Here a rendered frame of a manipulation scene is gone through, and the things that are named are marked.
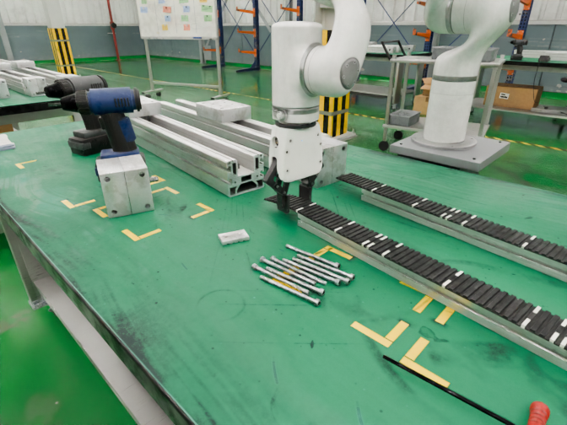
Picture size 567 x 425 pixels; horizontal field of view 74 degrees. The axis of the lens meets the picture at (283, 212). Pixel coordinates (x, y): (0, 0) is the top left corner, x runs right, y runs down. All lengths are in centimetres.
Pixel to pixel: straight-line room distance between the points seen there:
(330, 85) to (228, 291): 34
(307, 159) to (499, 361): 43
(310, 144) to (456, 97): 61
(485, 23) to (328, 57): 64
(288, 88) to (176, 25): 619
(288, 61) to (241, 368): 46
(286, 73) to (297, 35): 6
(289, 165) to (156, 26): 646
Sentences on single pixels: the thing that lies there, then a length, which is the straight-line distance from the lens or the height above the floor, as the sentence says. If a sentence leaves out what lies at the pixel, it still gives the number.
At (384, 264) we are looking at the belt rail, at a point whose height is 79.
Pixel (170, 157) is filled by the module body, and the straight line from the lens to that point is 112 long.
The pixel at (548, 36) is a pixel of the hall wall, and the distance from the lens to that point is 838.
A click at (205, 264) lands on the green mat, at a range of 64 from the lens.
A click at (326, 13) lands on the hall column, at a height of 125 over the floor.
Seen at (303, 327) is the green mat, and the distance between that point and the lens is 51.
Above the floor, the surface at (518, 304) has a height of 81.
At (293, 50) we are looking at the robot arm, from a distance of 65.
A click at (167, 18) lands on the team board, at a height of 124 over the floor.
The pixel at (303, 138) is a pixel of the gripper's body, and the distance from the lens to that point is 69.
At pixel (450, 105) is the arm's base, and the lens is 122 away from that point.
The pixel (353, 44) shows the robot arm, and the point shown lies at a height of 110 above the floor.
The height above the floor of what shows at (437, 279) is 81.
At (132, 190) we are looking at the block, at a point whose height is 83.
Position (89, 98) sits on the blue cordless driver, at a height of 98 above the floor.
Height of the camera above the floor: 113
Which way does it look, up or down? 26 degrees down
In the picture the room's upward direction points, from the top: straight up
